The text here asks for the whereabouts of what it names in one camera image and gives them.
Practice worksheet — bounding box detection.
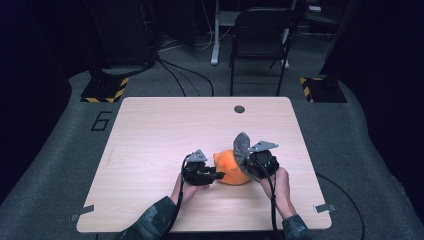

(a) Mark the white desk leg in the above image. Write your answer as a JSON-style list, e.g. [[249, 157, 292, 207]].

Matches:
[[281, 28, 291, 70], [210, 0, 222, 66]]

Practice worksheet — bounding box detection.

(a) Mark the person's right hand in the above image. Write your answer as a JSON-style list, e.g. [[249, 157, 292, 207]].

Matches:
[[258, 168, 296, 220]]

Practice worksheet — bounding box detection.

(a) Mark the grey tape strip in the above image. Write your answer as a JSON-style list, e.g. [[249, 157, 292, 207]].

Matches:
[[313, 203, 337, 214], [69, 204, 96, 223]]

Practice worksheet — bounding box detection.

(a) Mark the grey terry cloth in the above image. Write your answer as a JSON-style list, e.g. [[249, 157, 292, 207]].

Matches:
[[232, 131, 252, 175]]

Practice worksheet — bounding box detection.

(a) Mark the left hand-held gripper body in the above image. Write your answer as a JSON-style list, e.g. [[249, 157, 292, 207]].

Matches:
[[182, 149, 214, 187]]

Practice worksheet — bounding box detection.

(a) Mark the black floor cable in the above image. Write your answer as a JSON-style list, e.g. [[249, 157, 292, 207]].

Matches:
[[156, 57, 215, 98], [157, 59, 188, 98]]

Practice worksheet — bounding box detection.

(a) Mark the hand-held gripper cable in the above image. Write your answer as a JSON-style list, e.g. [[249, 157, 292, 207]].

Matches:
[[261, 159, 366, 240], [162, 153, 193, 240]]

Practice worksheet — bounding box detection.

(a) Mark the striped black stand base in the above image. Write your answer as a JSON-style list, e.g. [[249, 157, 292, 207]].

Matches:
[[80, 76, 130, 104], [299, 77, 348, 104]]

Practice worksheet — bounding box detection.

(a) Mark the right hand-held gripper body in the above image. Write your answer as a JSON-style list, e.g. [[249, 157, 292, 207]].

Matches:
[[244, 140, 280, 179]]

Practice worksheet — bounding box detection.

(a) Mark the left hand-held gripper cable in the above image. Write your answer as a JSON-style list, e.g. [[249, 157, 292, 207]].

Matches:
[[162, 153, 193, 240]]

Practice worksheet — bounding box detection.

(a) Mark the dark cabinet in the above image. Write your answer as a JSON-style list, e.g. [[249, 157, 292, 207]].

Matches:
[[84, 0, 158, 73]]

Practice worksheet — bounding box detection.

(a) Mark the right hand-held gripper cable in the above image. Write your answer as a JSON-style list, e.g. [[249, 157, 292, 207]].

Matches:
[[261, 159, 366, 240]]

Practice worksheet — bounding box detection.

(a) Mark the black folding chair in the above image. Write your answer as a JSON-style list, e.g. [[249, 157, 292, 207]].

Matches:
[[229, 7, 298, 98]]

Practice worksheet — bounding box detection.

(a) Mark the orange plush toy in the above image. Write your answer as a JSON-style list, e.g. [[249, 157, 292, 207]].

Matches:
[[213, 149, 253, 186]]

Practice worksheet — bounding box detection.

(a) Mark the person's left hand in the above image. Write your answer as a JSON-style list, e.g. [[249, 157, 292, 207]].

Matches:
[[170, 173, 211, 205]]

